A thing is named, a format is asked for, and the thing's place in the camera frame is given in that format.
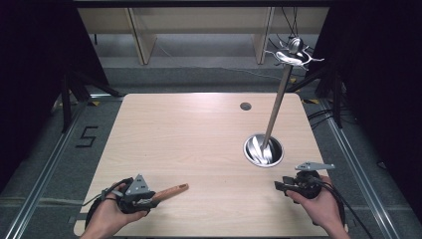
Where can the aluminium floor rail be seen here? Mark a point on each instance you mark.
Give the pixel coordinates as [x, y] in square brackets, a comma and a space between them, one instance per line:
[40, 179]
[358, 172]

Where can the grey round table grommet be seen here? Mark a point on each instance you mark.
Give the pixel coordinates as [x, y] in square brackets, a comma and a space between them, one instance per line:
[245, 106]

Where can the black curtain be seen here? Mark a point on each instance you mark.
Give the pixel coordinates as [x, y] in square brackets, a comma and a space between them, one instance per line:
[381, 83]
[30, 66]

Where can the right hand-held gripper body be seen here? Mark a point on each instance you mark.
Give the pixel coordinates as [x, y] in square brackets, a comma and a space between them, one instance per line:
[307, 186]

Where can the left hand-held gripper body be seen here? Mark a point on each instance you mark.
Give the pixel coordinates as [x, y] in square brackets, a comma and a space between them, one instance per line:
[136, 187]

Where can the black tripod stand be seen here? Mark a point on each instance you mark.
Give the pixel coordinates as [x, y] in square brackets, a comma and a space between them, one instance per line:
[68, 96]
[336, 96]

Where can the person's left hand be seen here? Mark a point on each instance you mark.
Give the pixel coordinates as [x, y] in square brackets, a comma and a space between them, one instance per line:
[109, 212]

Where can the light wooden shelf unit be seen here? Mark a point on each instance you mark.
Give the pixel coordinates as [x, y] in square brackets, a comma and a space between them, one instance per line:
[205, 20]

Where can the person's right hand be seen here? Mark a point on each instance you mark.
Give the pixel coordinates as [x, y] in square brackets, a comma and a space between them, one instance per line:
[320, 207]

